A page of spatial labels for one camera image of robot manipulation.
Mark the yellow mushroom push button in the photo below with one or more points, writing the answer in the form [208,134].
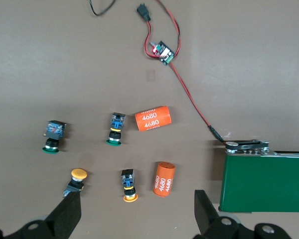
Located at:
[79,174]
[128,179]

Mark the black plug connector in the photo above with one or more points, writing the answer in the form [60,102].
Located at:
[143,11]

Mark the small speed controller board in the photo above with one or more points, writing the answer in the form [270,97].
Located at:
[164,53]

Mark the green mushroom push button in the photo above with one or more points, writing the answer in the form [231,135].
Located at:
[117,124]
[54,132]

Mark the green conveyor belt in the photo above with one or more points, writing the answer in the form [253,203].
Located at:
[264,179]

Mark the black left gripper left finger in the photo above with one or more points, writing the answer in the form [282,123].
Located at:
[62,219]

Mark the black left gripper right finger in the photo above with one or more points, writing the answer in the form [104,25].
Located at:
[206,214]

